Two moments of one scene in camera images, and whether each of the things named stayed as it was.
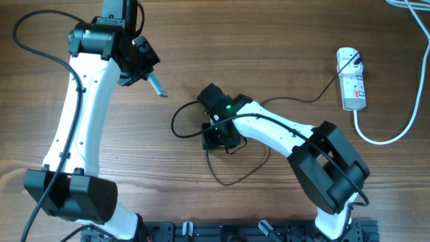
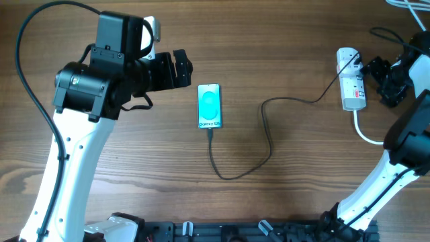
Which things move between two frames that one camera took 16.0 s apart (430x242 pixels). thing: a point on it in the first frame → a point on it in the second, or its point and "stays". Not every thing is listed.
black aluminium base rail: (359, 230) stays
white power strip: (352, 81) stays
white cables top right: (416, 5) stays
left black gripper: (151, 60) → (166, 78)
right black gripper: (209, 141) → (390, 97)
